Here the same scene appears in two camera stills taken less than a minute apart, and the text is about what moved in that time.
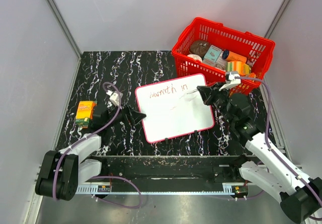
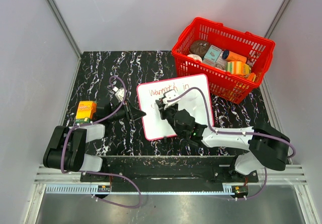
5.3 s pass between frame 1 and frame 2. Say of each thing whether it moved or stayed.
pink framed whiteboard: stayed
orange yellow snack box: stayed
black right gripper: moved
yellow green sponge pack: stayed
